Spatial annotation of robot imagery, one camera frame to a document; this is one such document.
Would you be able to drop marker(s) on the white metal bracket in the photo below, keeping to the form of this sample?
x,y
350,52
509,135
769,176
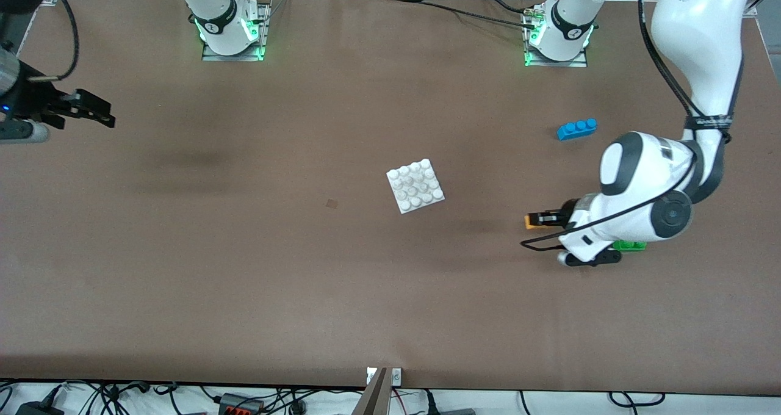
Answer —
x,y
396,376

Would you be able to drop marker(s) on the black power adapter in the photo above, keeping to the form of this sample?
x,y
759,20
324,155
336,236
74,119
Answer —
x,y
39,410

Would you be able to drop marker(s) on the aluminium camera post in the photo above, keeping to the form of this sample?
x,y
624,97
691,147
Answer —
x,y
375,400

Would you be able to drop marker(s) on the white studded base plate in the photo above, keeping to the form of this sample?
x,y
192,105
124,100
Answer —
x,y
415,186

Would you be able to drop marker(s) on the green two-stud block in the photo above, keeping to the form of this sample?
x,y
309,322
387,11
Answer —
x,y
634,246

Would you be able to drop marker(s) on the blue three-stud block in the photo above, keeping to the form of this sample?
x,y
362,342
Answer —
x,y
576,129

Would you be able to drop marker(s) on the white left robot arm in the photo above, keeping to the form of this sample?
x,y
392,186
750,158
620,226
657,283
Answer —
x,y
701,36

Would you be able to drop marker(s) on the black orange connector box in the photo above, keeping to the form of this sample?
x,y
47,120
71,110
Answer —
x,y
241,406

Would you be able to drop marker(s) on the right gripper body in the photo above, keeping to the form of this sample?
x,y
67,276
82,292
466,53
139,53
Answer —
x,y
32,98

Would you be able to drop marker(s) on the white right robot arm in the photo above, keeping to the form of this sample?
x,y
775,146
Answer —
x,y
213,12

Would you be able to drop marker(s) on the yellow two-stud block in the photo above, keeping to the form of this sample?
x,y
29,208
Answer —
x,y
529,223

